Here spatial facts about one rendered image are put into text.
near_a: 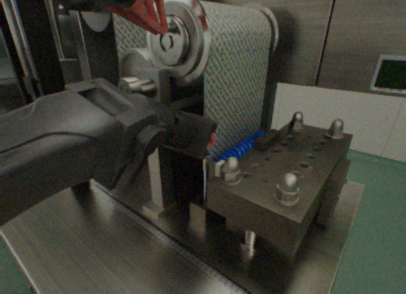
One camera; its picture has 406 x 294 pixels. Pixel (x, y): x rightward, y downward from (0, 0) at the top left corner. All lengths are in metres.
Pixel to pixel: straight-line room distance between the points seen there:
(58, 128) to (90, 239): 0.38
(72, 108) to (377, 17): 0.58
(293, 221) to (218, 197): 0.13
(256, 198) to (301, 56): 0.41
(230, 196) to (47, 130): 0.29
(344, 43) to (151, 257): 0.60
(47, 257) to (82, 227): 0.08
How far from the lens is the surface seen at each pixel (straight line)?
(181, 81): 0.44
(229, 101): 0.48
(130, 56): 0.55
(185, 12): 0.41
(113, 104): 0.24
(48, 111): 0.20
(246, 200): 0.39
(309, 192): 0.43
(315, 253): 0.52
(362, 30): 0.65
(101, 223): 0.57
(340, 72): 0.65
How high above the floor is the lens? 1.26
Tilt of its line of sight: 26 degrees down
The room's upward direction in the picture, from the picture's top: straight up
